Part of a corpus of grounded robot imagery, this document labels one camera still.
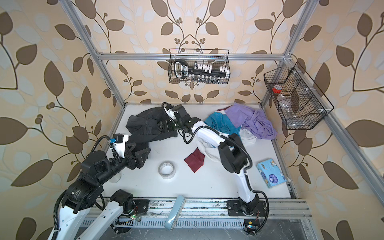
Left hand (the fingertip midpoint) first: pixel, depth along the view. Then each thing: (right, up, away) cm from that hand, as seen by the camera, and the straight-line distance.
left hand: (143, 146), depth 64 cm
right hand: (+4, +8, +22) cm, 24 cm away
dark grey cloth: (-13, +6, +33) cm, 36 cm away
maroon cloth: (+22, -13, +26) cm, 37 cm away
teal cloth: (+40, +9, +39) cm, 57 cm away
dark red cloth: (+44, +20, +50) cm, 70 cm away
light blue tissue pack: (+64, -18, +15) cm, 68 cm away
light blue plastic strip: (+13, -33, +7) cm, 36 cm away
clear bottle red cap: (+71, +30, +24) cm, 81 cm away
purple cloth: (+62, +11, +35) cm, 72 cm away
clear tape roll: (+5, -18, +23) cm, 30 cm away
